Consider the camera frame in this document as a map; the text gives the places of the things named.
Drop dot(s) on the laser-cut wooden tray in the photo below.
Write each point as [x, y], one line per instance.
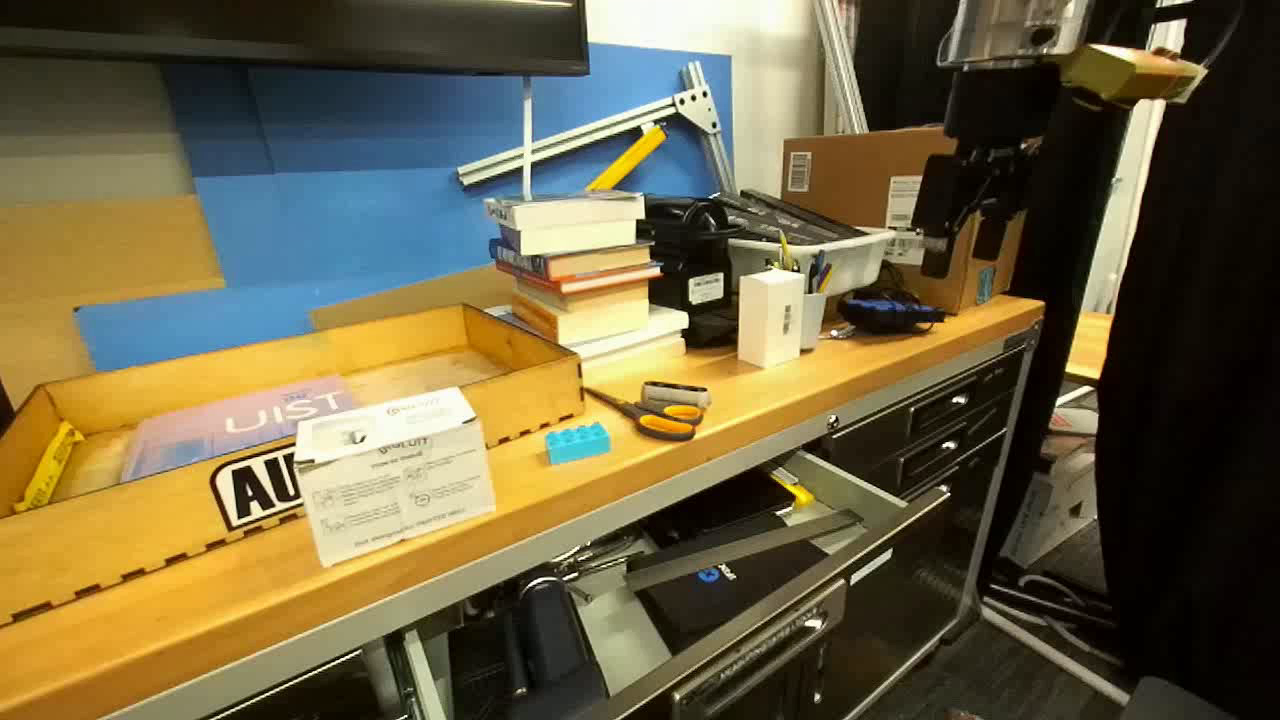
[162, 533]

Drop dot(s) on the white dark-cover book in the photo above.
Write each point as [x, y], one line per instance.
[564, 221]

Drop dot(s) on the olive wrist camera box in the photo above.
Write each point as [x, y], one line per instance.
[1134, 74]

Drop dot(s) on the yellow strip in tray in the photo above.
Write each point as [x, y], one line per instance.
[51, 467]

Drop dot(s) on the yellow pencil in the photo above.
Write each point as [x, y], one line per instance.
[790, 252]

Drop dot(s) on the blue red book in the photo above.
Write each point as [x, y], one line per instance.
[584, 263]

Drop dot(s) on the thin white rod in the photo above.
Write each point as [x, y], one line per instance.
[527, 141]

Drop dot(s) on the black drawer cabinet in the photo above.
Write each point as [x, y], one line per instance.
[933, 424]

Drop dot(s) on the thick cream book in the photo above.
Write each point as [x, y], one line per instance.
[584, 317]

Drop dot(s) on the blue toy brick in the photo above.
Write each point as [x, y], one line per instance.
[578, 440]

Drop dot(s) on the white pen cup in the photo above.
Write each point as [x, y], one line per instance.
[813, 321]

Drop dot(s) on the black curtain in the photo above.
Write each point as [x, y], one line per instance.
[1192, 360]

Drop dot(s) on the black box with blue logo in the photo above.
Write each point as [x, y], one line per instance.
[727, 594]

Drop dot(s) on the yellow item in drawer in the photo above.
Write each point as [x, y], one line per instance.
[798, 494]

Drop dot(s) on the wide white book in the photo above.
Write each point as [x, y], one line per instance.
[632, 339]

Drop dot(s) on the grey metal open drawer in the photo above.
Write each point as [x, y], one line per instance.
[802, 587]

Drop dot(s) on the black white AU sticker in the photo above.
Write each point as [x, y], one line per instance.
[244, 490]

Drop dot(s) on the white printed paper card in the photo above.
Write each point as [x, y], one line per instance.
[392, 472]

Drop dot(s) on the red thin book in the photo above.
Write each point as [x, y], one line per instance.
[595, 283]

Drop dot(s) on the small white carton box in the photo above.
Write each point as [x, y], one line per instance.
[771, 317]

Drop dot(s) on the small grey yellow tool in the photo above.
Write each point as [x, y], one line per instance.
[673, 395]

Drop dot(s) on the dark blue bag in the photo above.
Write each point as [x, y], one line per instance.
[548, 644]

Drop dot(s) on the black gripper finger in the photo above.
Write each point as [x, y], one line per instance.
[937, 206]
[1000, 214]

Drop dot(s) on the blue foam board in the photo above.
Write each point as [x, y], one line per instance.
[344, 202]

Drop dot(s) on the tan wooden board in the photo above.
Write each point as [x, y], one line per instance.
[95, 267]

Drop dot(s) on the blue pen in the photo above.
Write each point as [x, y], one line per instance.
[818, 272]

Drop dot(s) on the white plastic bin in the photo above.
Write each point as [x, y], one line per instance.
[843, 263]

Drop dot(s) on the brown cardboard shipping box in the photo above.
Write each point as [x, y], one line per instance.
[854, 174]

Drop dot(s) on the black wall monitor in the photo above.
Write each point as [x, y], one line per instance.
[295, 29]

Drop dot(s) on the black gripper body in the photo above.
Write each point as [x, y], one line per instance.
[1000, 115]

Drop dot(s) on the purple UIST booklet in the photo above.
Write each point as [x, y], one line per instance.
[224, 424]

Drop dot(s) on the yellow bar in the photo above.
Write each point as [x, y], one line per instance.
[627, 159]

